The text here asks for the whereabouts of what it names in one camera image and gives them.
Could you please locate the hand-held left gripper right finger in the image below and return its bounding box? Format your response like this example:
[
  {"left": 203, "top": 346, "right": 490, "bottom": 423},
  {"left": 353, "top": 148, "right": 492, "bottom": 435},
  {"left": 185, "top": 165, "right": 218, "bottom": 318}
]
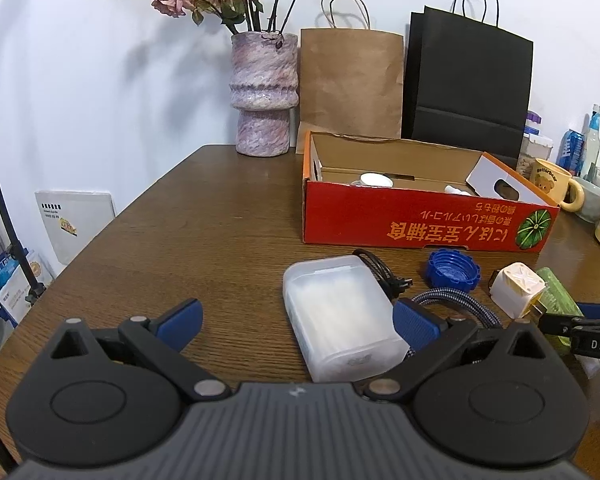
[{"left": 364, "top": 298, "right": 548, "bottom": 402}]

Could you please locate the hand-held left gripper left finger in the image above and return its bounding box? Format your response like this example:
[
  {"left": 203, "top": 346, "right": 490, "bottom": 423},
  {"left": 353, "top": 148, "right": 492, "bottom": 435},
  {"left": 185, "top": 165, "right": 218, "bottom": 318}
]
[{"left": 50, "top": 298, "right": 232, "bottom": 403}]

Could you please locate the green packet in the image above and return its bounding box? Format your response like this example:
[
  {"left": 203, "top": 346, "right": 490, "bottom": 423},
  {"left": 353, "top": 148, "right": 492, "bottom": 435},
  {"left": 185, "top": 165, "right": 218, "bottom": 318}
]
[{"left": 535, "top": 266, "right": 600, "bottom": 381}]

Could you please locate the braided cable with pink tie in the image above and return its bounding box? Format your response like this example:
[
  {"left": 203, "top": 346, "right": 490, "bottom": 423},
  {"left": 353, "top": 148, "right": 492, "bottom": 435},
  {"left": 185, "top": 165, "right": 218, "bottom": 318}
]
[{"left": 410, "top": 287, "right": 506, "bottom": 331}]

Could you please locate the white yellow charger plug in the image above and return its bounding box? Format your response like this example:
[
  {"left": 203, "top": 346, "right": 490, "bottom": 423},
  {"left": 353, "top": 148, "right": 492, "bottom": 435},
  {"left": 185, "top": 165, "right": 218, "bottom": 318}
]
[{"left": 489, "top": 261, "right": 548, "bottom": 320}]

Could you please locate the black cable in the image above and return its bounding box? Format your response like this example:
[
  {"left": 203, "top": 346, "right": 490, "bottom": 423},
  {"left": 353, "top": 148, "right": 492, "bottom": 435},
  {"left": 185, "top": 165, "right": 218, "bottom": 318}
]
[{"left": 352, "top": 249, "right": 413, "bottom": 303}]

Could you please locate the blue bottle cap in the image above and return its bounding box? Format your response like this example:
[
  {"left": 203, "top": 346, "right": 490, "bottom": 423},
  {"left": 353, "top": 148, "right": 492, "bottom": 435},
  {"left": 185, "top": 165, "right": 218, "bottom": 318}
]
[{"left": 426, "top": 250, "right": 482, "bottom": 292}]

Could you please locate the translucent plastic box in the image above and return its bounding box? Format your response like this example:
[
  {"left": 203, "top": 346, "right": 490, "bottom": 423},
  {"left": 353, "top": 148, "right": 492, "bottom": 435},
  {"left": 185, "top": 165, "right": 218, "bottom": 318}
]
[{"left": 282, "top": 255, "right": 411, "bottom": 383}]

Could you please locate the red cardboard box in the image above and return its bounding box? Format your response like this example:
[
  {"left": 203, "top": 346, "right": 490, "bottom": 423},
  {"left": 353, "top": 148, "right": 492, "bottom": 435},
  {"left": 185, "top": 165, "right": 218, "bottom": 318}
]
[{"left": 301, "top": 130, "right": 561, "bottom": 252}]

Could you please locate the yellow bear mug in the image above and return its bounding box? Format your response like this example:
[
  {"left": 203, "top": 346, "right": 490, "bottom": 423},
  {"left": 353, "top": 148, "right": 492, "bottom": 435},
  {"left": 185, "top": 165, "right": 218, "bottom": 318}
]
[{"left": 530, "top": 157, "right": 586, "bottom": 212}]

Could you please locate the blue drink can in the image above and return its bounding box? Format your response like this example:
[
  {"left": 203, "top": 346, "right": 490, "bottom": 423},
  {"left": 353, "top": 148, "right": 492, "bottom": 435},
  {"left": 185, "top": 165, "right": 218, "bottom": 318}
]
[{"left": 559, "top": 129, "right": 588, "bottom": 177}]

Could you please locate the clear lidded food container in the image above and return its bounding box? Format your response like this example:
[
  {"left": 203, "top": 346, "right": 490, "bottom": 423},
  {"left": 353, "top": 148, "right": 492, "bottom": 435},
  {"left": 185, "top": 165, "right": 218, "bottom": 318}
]
[{"left": 516, "top": 127, "right": 553, "bottom": 173}]

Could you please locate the black light stand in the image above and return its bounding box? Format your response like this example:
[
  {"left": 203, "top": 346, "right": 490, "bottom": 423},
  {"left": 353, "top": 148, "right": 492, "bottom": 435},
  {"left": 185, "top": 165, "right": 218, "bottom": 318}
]
[{"left": 0, "top": 0, "right": 48, "bottom": 471}]

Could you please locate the glass bottle with blue label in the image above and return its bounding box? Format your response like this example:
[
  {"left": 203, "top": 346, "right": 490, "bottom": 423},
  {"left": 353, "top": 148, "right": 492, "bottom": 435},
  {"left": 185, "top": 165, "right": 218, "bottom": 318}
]
[{"left": 580, "top": 104, "right": 600, "bottom": 181}]

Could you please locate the blue white packet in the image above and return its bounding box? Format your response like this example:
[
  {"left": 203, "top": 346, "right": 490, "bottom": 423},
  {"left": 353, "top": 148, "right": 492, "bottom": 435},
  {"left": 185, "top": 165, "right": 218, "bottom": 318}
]
[{"left": 0, "top": 249, "right": 41, "bottom": 328}]

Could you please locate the brown paper bag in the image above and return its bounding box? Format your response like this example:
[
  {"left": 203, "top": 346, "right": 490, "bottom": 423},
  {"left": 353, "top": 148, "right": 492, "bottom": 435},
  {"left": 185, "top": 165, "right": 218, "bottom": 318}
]
[{"left": 295, "top": 0, "right": 405, "bottom": 153}]

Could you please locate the purple marbled vase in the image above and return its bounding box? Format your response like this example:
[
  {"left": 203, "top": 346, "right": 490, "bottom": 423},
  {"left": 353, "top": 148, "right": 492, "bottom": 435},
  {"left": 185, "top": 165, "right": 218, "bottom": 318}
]
[{"left": 230, "top": 31, "right": 300, "bottom": 157}]

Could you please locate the black paper bag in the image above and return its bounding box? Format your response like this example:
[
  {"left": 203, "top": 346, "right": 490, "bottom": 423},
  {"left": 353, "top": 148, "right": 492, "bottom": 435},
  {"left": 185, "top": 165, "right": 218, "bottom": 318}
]
[{"left": 401, "top": 0, "right": 535, "bottom": 161}]

